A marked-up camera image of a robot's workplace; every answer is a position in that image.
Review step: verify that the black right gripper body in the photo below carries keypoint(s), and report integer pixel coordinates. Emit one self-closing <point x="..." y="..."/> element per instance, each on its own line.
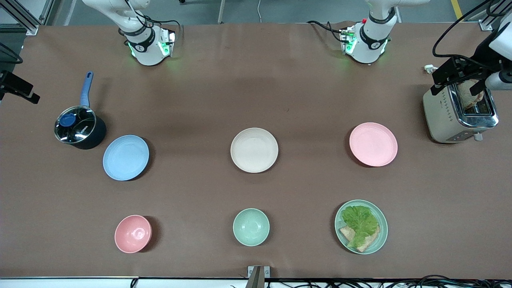
<point x="14" y="84"/>

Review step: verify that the pink plate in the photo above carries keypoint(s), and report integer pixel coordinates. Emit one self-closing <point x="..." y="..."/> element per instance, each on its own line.
<point x="373" y="144"/>

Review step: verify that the blue plate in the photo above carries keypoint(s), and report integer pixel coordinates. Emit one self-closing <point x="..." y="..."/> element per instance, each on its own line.
<point x="125" y="157"/>

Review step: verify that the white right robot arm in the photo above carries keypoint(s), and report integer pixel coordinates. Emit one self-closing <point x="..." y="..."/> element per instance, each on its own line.
<point x="146" y="44"/>

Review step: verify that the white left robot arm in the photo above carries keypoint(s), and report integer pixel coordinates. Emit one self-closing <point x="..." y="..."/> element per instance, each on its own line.
<point x="370" y="40"/>

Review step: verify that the toast slice in toaster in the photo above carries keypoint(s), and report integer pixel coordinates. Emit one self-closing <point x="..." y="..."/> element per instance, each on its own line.
<point x="466" y="98"/>

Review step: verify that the silver beige toaster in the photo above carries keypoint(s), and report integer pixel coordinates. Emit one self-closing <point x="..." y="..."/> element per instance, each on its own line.
<point x="444" y="116"/>

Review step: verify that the glass lid with blue knob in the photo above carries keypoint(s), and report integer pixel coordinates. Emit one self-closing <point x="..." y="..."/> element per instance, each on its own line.
<point x="75" y="124"/>

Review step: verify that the green lettuce leaf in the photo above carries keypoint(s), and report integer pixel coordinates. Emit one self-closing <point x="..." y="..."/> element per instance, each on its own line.
<point x="360" y="222"/>

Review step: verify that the green plate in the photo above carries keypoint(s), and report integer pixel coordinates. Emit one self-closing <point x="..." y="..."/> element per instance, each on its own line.
<point x="380" y="240"/>

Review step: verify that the brown bread slice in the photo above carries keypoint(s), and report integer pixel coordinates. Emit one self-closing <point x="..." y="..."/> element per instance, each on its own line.
<point x="370" y="242"/>

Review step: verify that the pink bowl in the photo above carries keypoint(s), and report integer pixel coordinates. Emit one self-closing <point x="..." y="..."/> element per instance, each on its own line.
<point x="132" y="234"/>

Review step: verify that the beige plate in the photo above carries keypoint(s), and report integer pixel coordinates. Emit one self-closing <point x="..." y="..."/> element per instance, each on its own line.
<point x="254" y="150"/>

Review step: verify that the green bowl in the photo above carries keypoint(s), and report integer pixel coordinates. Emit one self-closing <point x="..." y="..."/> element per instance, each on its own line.
<point x="251" y="226"/>

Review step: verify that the aluminium frame profile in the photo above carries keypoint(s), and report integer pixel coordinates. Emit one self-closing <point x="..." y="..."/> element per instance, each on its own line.
<point x="494" y="16"/>
<point x="22" y="16"/>

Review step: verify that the metal table bracket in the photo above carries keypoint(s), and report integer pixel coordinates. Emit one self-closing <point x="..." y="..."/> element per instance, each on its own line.
<point x="258" y="276"/>

